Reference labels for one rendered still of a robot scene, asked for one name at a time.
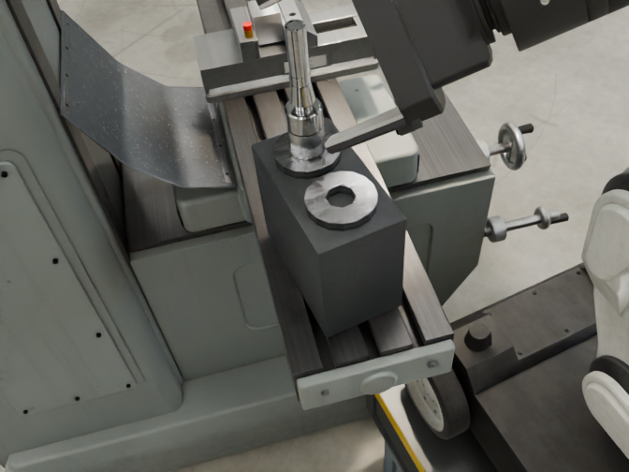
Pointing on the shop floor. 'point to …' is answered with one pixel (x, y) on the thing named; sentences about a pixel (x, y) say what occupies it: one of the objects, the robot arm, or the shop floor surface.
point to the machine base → (198, 426)
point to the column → (65, 262)
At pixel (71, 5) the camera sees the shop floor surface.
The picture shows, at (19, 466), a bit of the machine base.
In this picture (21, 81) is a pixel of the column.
